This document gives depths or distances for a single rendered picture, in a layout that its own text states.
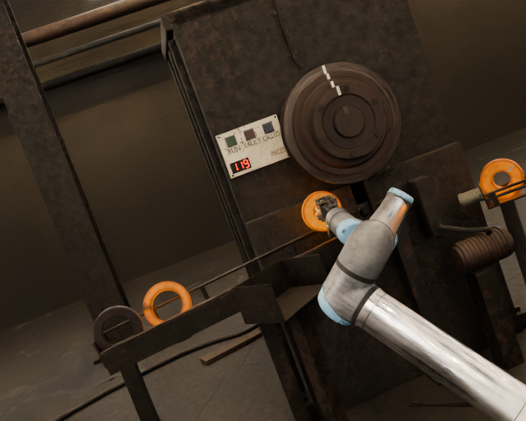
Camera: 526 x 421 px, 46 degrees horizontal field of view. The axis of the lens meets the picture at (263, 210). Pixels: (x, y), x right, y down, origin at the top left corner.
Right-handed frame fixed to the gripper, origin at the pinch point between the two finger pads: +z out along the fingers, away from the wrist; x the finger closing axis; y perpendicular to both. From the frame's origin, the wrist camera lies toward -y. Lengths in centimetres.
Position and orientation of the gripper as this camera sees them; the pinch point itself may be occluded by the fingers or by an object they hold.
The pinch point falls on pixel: (320, 206)
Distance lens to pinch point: 245.7
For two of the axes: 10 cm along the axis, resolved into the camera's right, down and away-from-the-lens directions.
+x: -9.3, 3.5, -1.2
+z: -2.4, -3.2, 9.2
